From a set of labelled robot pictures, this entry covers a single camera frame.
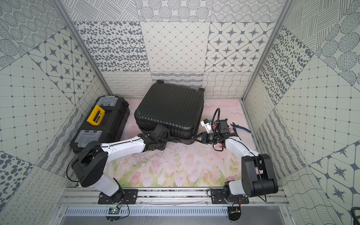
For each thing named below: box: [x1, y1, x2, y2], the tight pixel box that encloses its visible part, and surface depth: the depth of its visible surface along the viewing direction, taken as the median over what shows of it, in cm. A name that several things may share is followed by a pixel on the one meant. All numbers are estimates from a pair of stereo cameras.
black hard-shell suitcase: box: [134, 79, 205, 145], surface depth 88 cm
